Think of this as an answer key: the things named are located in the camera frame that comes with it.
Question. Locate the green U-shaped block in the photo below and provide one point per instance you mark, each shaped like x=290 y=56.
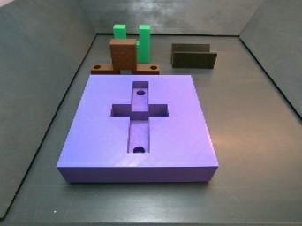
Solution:
x=143 y=43

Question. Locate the purple board with cross slot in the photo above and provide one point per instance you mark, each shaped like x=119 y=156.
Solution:
x=138 y=132

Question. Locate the black block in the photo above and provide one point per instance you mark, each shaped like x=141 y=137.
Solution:
x=193 y=56

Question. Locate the brown T-shaped block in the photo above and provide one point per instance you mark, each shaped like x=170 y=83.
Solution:
x=123 y=60

